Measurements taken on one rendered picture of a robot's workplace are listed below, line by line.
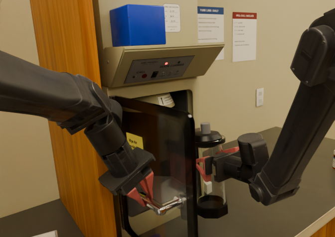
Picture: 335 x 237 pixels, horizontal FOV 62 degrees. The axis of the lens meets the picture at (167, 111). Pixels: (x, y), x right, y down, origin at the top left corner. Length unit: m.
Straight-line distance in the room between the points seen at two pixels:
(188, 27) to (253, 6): 0.98
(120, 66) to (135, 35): 0.08
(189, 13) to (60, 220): 0.81
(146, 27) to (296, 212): 0.78
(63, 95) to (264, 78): 1.63
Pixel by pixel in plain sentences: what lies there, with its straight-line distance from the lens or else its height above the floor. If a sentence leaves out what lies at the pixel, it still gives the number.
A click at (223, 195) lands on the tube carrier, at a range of 0.85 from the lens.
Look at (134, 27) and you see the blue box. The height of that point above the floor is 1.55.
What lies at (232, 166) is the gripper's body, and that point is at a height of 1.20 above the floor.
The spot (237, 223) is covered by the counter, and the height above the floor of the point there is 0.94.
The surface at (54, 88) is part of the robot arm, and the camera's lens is 0.38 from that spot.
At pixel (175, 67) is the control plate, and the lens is 0.77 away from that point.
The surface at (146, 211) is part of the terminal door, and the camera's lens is 0.72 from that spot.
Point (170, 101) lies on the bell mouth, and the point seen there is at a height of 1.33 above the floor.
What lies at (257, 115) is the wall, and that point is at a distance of 1.91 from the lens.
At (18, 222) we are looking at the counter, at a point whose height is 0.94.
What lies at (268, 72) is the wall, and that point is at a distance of 1.94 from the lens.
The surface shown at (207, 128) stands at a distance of 0.80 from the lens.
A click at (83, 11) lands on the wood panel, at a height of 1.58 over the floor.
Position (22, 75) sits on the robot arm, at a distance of 0.34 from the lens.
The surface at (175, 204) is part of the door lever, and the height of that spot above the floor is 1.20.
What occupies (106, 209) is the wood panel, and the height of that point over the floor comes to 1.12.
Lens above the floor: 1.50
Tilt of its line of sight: 13 degrees down
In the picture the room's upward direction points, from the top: 3 degrees counter-clockwise
